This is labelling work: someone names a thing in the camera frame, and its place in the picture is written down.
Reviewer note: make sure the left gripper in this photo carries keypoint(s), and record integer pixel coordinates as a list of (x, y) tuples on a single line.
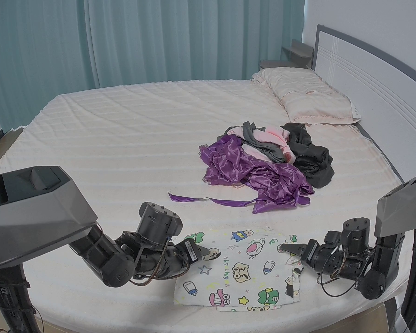
[(192, 251)]

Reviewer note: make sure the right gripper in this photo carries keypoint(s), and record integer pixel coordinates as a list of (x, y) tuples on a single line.
[(312, 253)]

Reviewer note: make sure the white printed pyjama top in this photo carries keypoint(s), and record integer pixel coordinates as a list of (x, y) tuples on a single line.
[(239, 272)]

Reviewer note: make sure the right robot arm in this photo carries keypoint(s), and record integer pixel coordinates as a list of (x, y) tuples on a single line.
[(391, 220)]

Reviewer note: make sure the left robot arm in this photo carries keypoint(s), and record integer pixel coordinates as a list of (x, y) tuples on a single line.
[(38, 213)]

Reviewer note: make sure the black garment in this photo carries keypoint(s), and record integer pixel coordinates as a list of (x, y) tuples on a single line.
[(312, 161)]

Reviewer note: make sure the purple satin garment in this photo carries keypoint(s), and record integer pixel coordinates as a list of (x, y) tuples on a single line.
[(235, 165)]

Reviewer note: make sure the pink garment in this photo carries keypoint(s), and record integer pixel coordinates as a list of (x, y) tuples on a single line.
[(270, 135)]

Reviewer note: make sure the bed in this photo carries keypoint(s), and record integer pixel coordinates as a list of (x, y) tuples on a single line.
[(124, 134)]

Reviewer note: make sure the cream pillow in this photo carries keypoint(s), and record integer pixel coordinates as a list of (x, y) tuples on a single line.
[(308, 95)]

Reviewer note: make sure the grey bedside table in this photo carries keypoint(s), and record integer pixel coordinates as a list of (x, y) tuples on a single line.
[(291, 54)]

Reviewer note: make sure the blue-green curtain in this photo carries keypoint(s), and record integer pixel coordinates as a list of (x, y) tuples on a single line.
[(31, 47), (194, 29)]

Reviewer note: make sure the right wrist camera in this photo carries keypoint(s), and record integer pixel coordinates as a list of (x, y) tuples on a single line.
[(332, 238)]

